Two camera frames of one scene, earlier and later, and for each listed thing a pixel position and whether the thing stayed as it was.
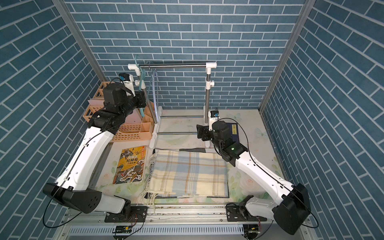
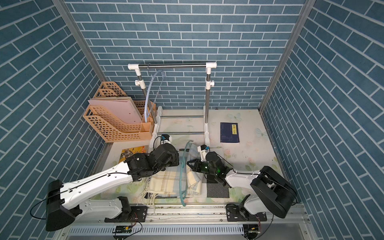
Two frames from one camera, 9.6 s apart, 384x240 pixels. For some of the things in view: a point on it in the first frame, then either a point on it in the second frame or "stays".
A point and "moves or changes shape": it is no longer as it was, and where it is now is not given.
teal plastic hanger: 141,76 -> 181,171
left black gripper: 140,98 -> 176,157
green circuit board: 123,229 stays
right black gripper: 201,132 -> 197,168
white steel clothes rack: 155,141 stays
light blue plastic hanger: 156,108 moves or changes shape
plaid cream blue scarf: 186,173 moves or changes shape
